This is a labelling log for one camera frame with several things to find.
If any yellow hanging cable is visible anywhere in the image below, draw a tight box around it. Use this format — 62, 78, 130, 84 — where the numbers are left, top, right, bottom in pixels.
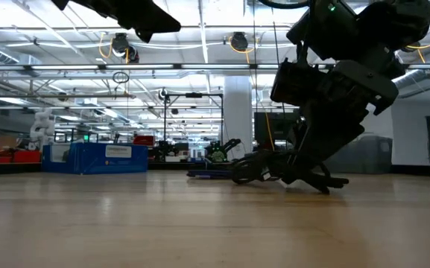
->
264, 111, 276, 150

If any red crate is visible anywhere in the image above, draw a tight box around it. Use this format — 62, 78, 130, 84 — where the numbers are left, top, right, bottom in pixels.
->
0, 148, 42, 165

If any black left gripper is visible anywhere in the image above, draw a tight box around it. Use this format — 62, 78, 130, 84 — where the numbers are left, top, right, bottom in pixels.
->
50, 0, 181, 43

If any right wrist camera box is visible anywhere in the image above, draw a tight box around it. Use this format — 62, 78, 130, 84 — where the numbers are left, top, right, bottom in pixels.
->
269, 59, 329, 109

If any black aluminium table frame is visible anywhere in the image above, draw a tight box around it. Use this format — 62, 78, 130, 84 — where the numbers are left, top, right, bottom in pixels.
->
0, 162, 430, 176

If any small red box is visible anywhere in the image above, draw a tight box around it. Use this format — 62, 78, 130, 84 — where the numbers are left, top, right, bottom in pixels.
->
133, 135, 156, 147

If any black monitor screen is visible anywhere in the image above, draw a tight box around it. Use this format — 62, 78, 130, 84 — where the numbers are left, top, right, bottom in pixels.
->
253, 111, 300, 142

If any clear plastic bin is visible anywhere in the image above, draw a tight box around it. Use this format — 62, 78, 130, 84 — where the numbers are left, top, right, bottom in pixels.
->
324, 134, 393, 175

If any green black background robot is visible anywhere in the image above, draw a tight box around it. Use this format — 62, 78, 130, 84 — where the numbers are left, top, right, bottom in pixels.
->
203, 138, 242, 164

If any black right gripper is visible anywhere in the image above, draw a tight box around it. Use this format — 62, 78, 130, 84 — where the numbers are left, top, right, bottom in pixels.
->
287, 59, 400, 195

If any black metal frame stand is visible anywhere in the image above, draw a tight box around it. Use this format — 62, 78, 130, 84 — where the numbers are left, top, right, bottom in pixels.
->
163, 92, 224, 152

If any black ceiling cable reel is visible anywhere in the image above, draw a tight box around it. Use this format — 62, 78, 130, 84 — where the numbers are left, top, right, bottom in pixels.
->
229, 31, 250, 52
110, 32, 140, 64

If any brown cardboard box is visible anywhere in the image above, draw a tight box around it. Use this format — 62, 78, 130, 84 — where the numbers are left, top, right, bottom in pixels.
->
0, 135, 19, 150

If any hanging black cable loop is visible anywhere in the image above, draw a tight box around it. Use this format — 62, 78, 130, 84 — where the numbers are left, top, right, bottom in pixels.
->
112, 71, 130, 85

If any white square column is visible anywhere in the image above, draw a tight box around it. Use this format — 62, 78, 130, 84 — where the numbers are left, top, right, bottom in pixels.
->
224, 76, 253, 159

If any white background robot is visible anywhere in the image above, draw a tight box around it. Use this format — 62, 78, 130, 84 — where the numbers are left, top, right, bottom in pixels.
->
29, 107, 57, 152

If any blue cardboard box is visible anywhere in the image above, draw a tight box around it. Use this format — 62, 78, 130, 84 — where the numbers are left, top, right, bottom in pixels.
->
42, 142, 149, 175

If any black USB-C cable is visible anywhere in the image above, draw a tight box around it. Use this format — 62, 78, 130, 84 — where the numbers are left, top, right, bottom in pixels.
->
186, 169, 235, 180
265, 148, 305, 187
232, 150, 272, 185

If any long ceiling light bar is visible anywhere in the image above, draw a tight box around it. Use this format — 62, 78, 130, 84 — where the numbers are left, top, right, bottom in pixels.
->
0, 63, 430, 72

